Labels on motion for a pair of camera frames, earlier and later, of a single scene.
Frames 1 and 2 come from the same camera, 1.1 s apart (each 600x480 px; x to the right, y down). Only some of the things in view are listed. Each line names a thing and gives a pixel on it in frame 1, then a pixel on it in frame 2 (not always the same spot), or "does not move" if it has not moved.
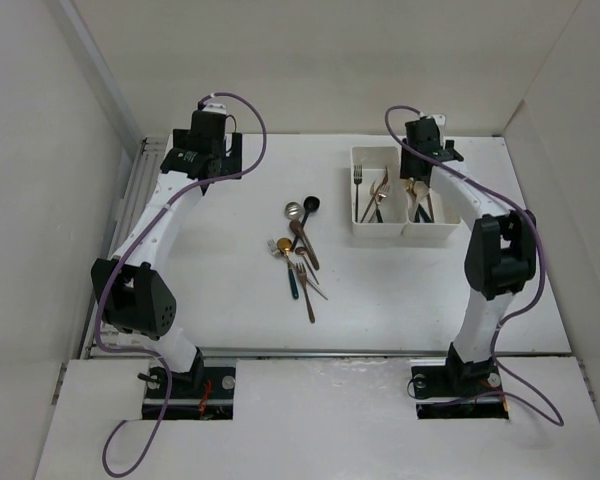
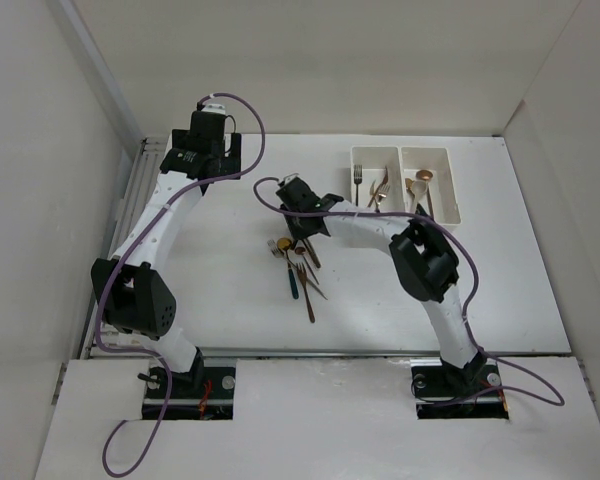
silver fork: (358, 178) does not move
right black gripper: (405, 155) to (296, 232)
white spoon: (420, 189) does not move
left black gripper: (231, 164) does not move
